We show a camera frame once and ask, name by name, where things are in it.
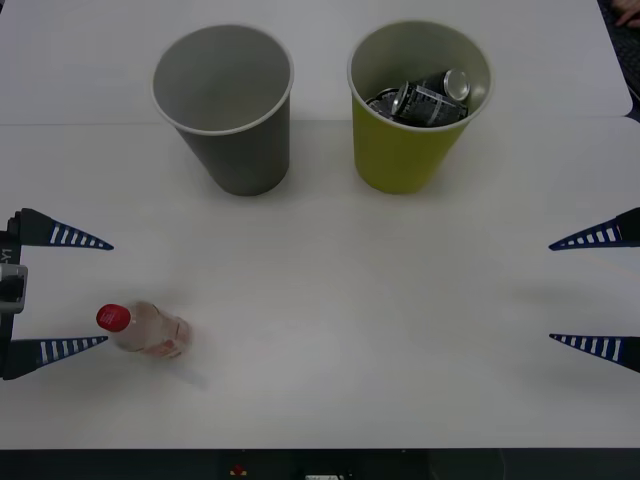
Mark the person's hand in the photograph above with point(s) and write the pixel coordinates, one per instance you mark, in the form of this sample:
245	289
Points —
631	12

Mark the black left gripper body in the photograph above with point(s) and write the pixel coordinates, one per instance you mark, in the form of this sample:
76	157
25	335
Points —
12	245

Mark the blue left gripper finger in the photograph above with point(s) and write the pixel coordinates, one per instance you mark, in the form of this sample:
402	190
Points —
40	232
25	357

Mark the yellow-green plastic bin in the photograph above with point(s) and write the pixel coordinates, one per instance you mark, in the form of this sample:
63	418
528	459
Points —
395	160

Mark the grey plastic bin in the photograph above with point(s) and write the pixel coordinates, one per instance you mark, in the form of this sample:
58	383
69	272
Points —
240	160

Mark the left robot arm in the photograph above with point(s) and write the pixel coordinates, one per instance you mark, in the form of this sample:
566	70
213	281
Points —
12	287

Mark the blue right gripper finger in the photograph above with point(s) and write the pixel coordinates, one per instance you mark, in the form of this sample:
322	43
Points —
627	350
627	230

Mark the dark robot torso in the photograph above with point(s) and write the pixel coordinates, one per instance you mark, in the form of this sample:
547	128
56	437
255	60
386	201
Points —
320	467

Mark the clear bottle with red cap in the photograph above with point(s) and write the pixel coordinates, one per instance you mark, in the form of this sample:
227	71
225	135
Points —
150	330

